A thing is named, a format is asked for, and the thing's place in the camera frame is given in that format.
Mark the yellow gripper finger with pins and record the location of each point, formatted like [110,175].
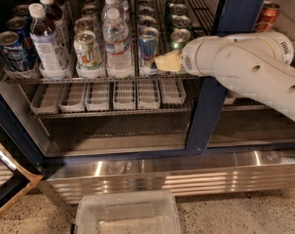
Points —
[169,62]

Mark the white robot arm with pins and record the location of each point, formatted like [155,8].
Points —
[254,65]

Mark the front blue energy drink can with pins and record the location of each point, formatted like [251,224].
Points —
[148,40]

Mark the blue energy drink can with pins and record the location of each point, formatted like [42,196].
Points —
[148,40]
[146,21]

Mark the front white green soda can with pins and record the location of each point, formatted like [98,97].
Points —
[87,50]

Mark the white green soda can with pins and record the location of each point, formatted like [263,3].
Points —
[84,23]
[87,50]

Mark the red cola can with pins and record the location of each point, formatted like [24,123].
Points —
[267,17]

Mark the steel fridge base grille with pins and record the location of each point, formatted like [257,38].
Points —
[183,175]

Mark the blue pepsi can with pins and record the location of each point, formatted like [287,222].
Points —
[12,51]
[21,27]

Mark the front blue pepsi can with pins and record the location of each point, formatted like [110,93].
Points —
[12,51]

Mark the open fridge glass door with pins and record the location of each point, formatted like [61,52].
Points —
[15,180]

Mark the front clear water bottle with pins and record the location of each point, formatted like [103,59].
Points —
[117,45]

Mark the clear water bottle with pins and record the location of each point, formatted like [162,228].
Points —
[110,4]
[117,45]

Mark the front dark drink bottle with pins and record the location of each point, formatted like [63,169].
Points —
[43,33]

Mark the dark drink bottle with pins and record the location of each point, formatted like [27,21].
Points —
[55,13]
[43,33]

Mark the clear plastic bin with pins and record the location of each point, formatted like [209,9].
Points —
[142,212]

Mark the top wire shelf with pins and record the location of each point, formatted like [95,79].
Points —
[202,20]

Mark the wire shelf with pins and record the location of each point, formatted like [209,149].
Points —
[115,98]
[202,20]

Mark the lower wire shelf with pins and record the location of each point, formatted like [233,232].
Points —
[115,98]

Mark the blue fridge door frame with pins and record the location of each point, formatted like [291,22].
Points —
[232,16]

